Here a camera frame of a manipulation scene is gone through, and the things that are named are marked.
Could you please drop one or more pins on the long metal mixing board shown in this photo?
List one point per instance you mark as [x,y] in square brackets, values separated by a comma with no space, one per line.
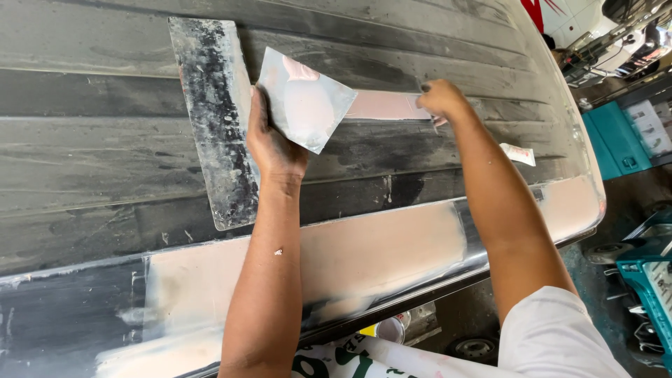
[210,105]

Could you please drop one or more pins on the square metal putty plate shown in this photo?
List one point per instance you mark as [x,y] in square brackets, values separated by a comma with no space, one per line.
[307,102]

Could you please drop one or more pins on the person's right hand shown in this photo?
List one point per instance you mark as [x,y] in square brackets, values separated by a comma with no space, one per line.
[446,99]

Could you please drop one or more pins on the teal metal cabinet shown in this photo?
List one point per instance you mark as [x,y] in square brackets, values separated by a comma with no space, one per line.
[617,139]

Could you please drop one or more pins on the black tyre with grey rim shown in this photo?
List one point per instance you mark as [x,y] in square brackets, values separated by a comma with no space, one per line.
[472,348]

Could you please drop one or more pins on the white vehicle with red mark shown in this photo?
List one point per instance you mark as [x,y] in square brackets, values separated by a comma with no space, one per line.
[588,26]

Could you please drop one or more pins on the small black wheel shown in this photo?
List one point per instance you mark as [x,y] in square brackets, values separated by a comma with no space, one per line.
[609,253]

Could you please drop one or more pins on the white putty tube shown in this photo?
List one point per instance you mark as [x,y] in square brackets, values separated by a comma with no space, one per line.
[517,154]

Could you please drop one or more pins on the person's white shirt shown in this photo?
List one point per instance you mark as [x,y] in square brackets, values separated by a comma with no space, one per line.
[556,341]

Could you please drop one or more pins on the small putty spreader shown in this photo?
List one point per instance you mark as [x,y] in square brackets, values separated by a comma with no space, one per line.
[440,121]

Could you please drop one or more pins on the person's left hand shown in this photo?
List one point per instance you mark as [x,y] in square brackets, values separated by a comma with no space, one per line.
[273,152]

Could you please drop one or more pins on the white banner with green letters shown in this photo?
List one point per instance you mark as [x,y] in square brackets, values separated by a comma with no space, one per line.
[388,362]

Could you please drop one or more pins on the sanded grey vehicle roof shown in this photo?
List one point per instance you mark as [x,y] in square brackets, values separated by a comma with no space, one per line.
[105,157]

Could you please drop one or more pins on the teal three-wheeled vehicle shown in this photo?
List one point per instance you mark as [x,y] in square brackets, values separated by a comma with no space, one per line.
[648,283]

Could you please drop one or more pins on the person's right fingers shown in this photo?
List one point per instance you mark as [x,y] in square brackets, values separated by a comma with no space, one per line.
[429,99]

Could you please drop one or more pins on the open paint can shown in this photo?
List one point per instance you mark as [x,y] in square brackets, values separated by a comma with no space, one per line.
[391,329]

